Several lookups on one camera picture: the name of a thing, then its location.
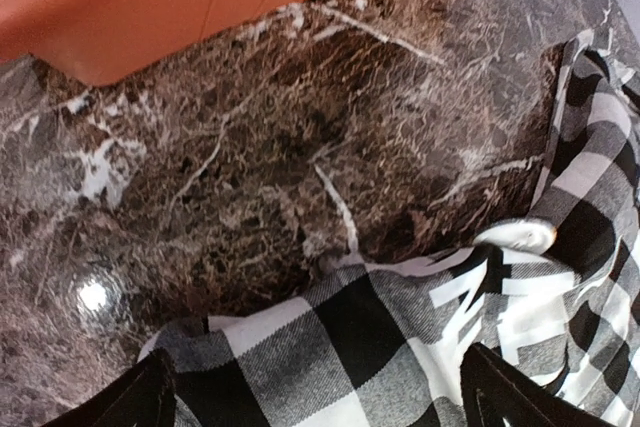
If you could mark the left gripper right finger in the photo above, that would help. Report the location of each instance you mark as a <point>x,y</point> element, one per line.
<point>497,394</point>

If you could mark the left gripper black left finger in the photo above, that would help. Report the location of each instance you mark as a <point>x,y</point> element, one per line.
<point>143,396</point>

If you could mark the black white plaid shirt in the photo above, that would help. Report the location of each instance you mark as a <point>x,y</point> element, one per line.
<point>382,345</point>

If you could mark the yellow round brooch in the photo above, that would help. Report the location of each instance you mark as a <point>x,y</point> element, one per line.
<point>525,235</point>

